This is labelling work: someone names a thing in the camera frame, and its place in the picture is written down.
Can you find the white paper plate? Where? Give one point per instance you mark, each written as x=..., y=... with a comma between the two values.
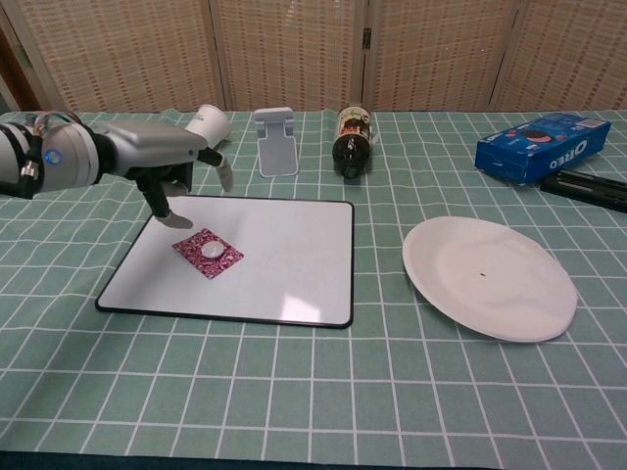
x=490, y=279

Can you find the grey phone stand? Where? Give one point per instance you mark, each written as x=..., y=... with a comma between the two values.
x=279, y=154

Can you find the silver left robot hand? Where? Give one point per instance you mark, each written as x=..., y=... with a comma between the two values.
x=152, y=147

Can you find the bamboo folding screen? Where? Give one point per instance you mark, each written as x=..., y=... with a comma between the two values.
x=294, y=49

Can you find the white board with black rim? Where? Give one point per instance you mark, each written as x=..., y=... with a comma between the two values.
x=284, y=264

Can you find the black folding laptop stand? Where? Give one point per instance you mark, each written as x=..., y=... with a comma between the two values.
x=588, y=188

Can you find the green grid tablecloth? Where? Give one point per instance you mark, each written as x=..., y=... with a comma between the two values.
x=313, y=391

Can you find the blue Oreo cookie box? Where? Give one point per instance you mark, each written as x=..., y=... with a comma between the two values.
x=534, y=147

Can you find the white round magnet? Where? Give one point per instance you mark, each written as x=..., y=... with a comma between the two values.
x=212, y=249

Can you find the dark labelled drink bottle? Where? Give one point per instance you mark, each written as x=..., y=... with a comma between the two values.
x=350, y=147

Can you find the pink patterned paper square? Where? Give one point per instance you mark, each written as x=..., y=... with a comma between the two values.
x=216, y=269

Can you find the white blue-striped paper cup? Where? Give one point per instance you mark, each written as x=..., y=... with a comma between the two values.
x=213, y=122

